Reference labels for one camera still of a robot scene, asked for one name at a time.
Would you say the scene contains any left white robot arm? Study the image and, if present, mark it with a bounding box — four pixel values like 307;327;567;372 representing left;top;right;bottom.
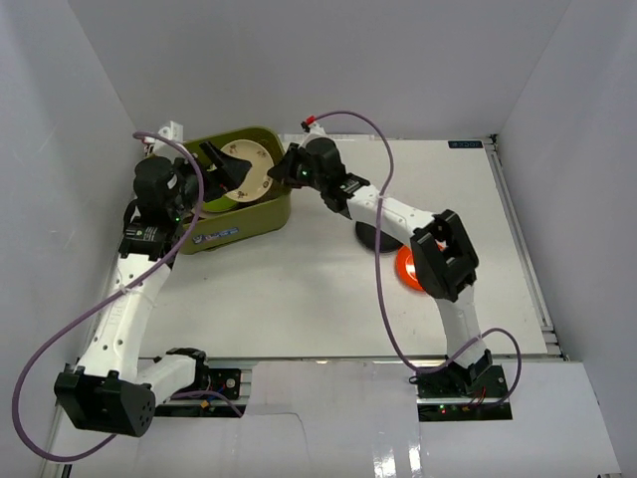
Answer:
54;142;251;437

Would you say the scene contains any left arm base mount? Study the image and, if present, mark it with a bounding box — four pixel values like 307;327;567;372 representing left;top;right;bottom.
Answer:
154;367;246;418

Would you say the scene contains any black glossy plate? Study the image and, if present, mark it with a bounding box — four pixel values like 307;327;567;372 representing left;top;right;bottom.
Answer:
354;222;403;254

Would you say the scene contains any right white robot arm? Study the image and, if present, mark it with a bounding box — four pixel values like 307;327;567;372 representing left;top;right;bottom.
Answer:
269;136;493;397

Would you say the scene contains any lime green plate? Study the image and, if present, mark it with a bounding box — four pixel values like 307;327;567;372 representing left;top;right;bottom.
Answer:
202;196;239;214

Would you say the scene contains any small beige patterned plate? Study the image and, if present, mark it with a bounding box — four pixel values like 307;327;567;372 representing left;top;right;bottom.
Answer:
218;139;275;203

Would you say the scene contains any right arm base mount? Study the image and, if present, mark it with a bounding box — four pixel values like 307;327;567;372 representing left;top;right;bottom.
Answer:
409;365;513;423

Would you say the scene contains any orange glossy plate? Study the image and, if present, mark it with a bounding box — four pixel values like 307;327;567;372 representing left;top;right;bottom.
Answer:
394;246;424;293

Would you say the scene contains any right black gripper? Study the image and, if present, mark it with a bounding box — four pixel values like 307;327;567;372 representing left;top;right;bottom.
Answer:
268;144;326;194

